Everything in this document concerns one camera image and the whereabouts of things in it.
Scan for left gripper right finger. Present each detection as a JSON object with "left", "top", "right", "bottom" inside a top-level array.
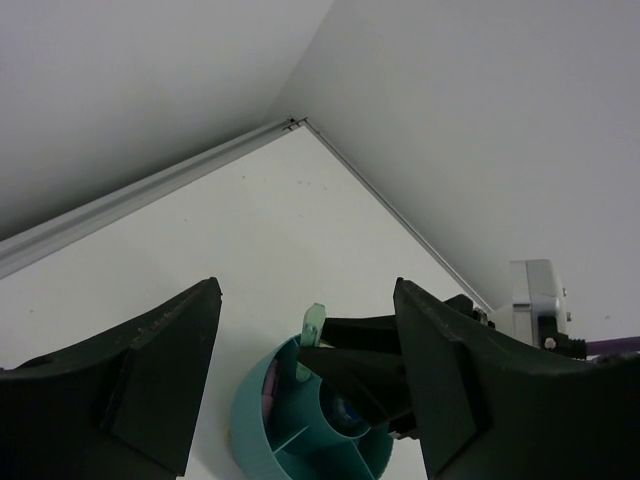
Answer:
[{"left": 393, "top": 279, "right": 639, "bottom": 479}]

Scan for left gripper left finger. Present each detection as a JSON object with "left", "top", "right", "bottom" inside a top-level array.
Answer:
[{"left": 1, "top": 277, "right": 222, "bottom": 479}]

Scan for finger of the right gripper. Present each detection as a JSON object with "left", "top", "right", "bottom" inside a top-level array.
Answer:
[
  {"left": 298, "top": 347, "right": 413, "bottom": 427},
  {"left": 321, "top": 315, "right": 400, "bottom": 357}
]

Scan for clear blue-capped glue bottle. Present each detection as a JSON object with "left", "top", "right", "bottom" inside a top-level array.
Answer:
[{"left": 329, "top": 396, "right": 364, "bottom": 429}]

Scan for green highlighter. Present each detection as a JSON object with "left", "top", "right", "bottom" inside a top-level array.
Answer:
[{"left": 296, "top": 303, "right": 326, "bottom": 382}]

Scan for pink highlighter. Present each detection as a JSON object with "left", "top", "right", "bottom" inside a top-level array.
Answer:
[{"left": 261, "top": 359, "right": 279, "bottom": 425}]

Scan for teal round organizer container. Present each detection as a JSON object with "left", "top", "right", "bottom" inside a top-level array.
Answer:
[{"left": 230, "top": 336, "right": 394, "bottom": 479}]

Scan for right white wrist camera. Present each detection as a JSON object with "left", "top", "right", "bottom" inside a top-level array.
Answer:
[{"left": 488, "top": 259, "right": 587, "bottom": 360}]

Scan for aluminium table frame rail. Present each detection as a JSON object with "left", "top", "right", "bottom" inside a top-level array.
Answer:
[{"left": 1, "top": 117, "right": 494, "bottom": 312}]

